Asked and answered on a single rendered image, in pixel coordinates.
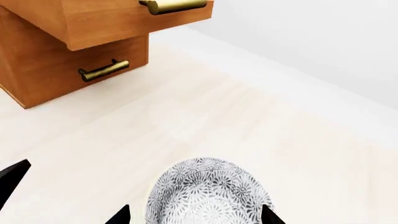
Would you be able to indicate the wooden cabinet body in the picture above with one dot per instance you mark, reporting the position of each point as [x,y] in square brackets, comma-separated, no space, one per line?
[37,70]

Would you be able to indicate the white floral patterned bowl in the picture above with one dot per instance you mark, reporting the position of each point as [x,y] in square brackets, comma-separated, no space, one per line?
[205,191]

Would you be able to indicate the black pointed robot part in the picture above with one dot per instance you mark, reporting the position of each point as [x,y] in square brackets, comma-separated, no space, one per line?
[12,177]

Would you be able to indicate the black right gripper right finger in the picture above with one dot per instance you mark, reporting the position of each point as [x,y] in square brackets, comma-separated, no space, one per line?
[269,217]

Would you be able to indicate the wooden cabinet drawer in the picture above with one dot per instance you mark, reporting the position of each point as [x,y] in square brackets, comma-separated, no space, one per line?
[102,21]

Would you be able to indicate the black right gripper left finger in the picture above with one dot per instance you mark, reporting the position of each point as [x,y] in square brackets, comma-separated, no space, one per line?
[123,217]

